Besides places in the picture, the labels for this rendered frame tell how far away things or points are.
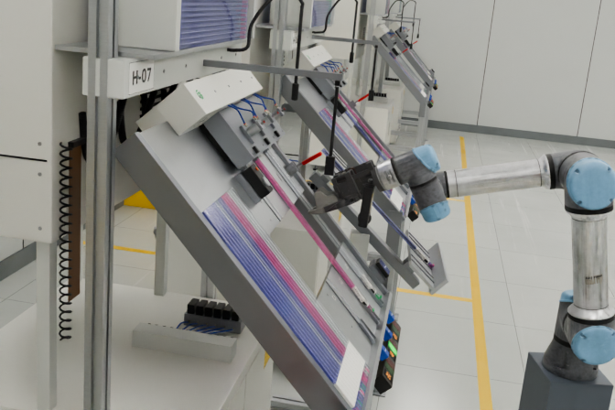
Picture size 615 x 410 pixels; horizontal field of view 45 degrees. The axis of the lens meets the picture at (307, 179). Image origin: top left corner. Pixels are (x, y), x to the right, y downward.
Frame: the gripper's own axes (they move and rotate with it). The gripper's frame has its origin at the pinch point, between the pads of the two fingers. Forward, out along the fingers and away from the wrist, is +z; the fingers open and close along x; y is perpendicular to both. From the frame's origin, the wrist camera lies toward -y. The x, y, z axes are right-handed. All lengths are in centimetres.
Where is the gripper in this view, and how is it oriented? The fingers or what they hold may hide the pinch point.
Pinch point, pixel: (314, 212)
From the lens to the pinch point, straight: 198.5
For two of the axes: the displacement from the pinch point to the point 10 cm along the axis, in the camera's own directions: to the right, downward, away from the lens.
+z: -8.9, 3.7, 2.6
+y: -4.1, -9.0, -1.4
